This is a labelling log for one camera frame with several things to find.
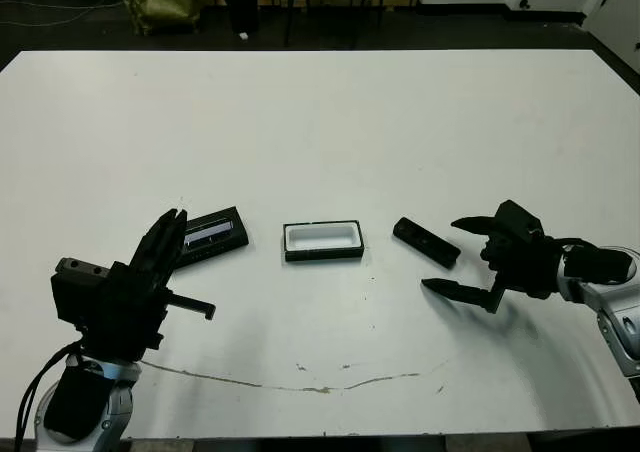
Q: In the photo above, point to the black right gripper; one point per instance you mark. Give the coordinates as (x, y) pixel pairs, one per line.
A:
(525, 267)

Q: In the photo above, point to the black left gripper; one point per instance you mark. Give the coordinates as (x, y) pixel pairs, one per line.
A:
(125, 322)

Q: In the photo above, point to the black oblong camera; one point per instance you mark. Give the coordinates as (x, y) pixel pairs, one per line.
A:
(425, 242)

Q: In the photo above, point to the black box lid with print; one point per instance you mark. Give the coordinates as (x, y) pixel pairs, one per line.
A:
(220, 244)

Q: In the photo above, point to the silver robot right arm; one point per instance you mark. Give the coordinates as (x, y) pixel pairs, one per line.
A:
(615, 312)

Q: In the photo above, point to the black box with white inlay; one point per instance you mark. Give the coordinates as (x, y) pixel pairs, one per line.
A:
(322, 254)

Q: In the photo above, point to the yellow plastic bag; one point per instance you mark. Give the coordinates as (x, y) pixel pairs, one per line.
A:
(160, 2)

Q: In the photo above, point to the black waste bin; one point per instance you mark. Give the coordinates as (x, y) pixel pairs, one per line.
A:
(241, 7)

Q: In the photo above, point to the black round door stopper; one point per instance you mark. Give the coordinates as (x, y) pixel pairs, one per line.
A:
(525, 3)

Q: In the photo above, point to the white door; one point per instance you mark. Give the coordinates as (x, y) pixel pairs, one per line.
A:
(617, 7)

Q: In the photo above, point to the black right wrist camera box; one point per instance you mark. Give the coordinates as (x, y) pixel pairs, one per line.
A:
(517, 219)

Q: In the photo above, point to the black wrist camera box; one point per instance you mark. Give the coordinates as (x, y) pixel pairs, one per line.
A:
(77, 299)
(517, 219)

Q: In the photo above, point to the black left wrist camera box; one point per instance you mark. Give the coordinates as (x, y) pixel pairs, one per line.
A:
(77, 299)

